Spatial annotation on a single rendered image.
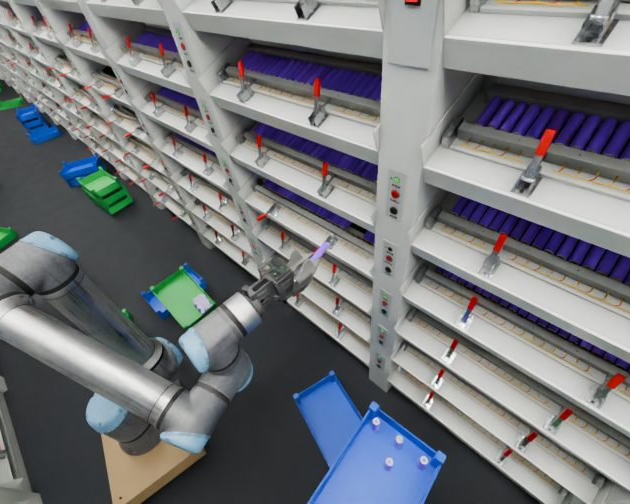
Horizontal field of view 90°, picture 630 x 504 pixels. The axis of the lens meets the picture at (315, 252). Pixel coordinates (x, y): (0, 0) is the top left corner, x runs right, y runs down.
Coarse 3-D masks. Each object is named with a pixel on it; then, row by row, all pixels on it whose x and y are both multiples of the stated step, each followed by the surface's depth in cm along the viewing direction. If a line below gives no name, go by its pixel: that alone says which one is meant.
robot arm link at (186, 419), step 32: (0, 288) 71; (0, 320) 68; (32, 320) 70; (32, 352) 68; (64, 352) 67; (96, 352) 69; (96, 384) 66; (128, 384) 66; (160, 384) 68; (160, 416) 65; (192, 416) 65; (192, 448) 63
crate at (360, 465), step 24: (360, 432) 85; (384, 432) 85; (408, 432) 80; (360, 456) 82; (384, 456) 81; (408, 456) 81; (432, 456) 79; (336, 480) 79; (360, 480) 78; (384, 480) 78; (408, 480) 77; (432, 480) 73
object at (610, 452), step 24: (408, 312) 98; (408, 336) 97; (432, 336) 95; (456, 336) 91; (456, 360) 90; (480, 360) 87; (480, 384) 86; (504, 384) 84; (528, 384) 80; (528, 408) 80; (552, 408) 78; (576, 408) 75; (552, 432) 76; (576, 432) 75; (600, 432) 74; (576, 456) 76; (600, 456) 72; (624, 456) 70; (624, 480) 69
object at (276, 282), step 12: (264, 264) 75; (276, 264) 74; (264, 276) 73; (276, 276) 73; (288, 276) 75; (252, 288) 71; (264, 288) 71; (276, 288) 73; (288, 288) 77; (252, 300) 70; (264, 300) 74; (276, 300) 77; (264, 312) 73
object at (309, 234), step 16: (256, 176) 120; (240, 192) 118; (272, 192) 118; (256, 208) 119; (288, 224) 109; (304, 224) 107; (336, 224) 102; (320, 240) 102; (336, 256) 98; (352, 256) 95; (368, 272) 91
